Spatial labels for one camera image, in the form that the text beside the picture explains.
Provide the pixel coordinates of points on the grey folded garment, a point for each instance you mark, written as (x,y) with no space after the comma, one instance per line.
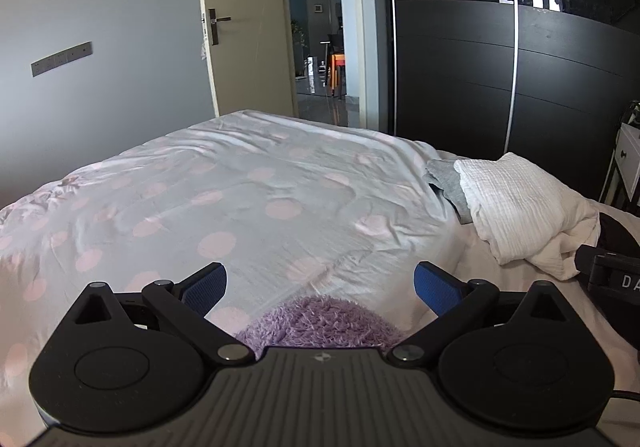
(446,187)

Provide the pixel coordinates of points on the purple fluffy garment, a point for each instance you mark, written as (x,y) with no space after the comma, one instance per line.
(320,324)

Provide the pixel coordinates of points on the grey wall switch panel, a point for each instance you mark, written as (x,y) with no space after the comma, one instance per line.
(61,58)

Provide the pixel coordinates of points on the orange chair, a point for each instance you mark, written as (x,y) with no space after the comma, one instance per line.
(337,72)

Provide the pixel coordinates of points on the white textured cloth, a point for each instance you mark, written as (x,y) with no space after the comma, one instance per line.
(520,207)

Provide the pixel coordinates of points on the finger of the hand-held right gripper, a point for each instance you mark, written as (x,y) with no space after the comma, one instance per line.
(585,261)

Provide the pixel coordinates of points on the beige room door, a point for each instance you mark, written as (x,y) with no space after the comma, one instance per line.
(245,22)

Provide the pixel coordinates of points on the bed with polka dot sheet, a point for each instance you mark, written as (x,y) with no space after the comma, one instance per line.
(240,207)

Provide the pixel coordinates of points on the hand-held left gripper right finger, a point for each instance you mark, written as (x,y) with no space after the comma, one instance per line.
(438,290)

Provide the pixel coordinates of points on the white drawer cabinet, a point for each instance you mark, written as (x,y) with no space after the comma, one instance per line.
(627,157)

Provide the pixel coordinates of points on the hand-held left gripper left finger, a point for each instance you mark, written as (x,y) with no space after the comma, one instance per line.
(204,288)

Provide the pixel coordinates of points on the black wardrobe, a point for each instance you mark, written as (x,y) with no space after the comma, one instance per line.
(460,52)

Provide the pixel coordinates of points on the black cloth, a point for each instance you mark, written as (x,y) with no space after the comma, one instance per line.
(616,234)

